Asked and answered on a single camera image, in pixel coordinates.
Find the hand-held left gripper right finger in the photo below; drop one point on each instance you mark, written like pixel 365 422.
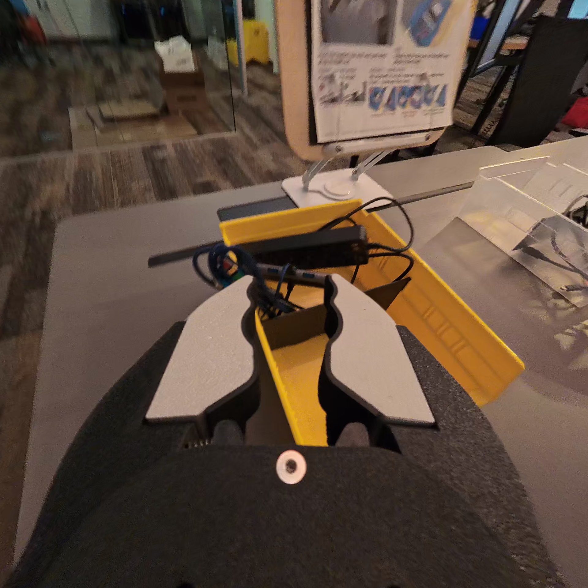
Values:
pixel 381 367

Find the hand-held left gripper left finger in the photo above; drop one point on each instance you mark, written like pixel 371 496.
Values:
pixel 202 367

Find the yellow plastic bin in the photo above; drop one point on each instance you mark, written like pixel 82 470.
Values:
pixel 459 340

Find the clear plastic bin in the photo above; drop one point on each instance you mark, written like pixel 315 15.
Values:
pixel 533 230

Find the dark flat desk mat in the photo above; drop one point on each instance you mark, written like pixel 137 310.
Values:
pixel 253 209

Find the flat cardboard pieces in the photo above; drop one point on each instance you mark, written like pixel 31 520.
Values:
pixel 129 119

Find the instruction poster board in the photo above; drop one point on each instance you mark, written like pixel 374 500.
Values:
pixel 367 64

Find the black office chair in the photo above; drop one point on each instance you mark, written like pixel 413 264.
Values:
pixel 542 83

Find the small yellow floor sign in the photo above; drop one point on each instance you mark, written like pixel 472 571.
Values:
pixel 253 41

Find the black framed display screen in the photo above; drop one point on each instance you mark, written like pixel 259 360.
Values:
pixel 496 37

